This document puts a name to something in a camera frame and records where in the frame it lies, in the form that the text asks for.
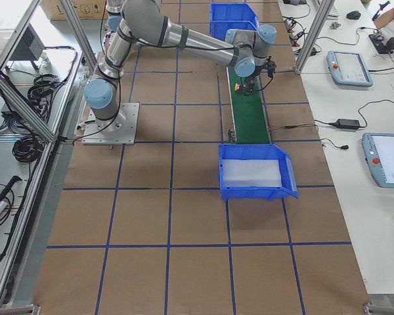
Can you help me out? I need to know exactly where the green conveyor belt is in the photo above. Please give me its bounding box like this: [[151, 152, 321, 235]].
[[227, 67, 271, 144]]

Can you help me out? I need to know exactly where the blue right plastic bin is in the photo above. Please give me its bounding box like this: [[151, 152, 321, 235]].
[[219, 144, 299, 201]]

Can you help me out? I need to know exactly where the cardboard box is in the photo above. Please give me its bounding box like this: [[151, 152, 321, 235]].
[[40, 0, 107, 21]]

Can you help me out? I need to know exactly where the far teach pendant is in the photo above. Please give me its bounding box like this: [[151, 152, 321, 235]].
[[326, 51, 373, 87]]

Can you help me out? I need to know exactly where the black computer mouse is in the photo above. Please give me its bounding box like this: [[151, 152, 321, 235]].
[[346, 10, 361, 20]]

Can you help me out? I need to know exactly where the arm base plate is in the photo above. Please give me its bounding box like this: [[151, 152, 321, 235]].
[[81, 102, 139, 145]]

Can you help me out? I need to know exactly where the blue plastic bin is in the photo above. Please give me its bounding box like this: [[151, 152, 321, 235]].
[[209, 3, 259, 40], [219, 144, 299, 201]]

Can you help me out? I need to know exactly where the blue left plastic bin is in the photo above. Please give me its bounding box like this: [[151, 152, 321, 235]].
[[209, 3, 259, 40]]

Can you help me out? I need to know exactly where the teach pendant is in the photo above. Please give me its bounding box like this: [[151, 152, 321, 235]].
[[326, 51, 373, 87], [362, 133, 394, 188]]

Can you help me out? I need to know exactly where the aluminium frame post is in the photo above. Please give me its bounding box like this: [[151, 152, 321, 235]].
[[294, 0, 334, 74]]

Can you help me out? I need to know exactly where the black power adapter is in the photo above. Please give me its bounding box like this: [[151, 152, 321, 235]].
[[336, 119, 361, 130]]

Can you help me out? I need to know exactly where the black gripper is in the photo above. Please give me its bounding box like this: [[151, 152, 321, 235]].
[[239, 75, 255, 96]]

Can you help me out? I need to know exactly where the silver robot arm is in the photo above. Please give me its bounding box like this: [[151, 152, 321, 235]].
[[84, 1, 276, 133]]

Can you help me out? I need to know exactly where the near teach pendant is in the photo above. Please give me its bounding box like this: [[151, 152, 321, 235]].
[[362, 133, 394, 188]]

